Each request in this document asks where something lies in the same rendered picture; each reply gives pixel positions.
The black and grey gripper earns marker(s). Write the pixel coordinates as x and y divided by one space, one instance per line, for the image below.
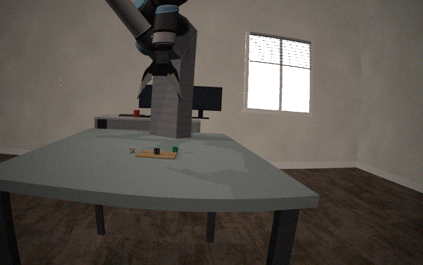
161 72

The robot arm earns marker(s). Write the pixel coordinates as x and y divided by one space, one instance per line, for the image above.
152 22

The orange flat mat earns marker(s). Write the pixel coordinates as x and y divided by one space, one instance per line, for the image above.
162 155

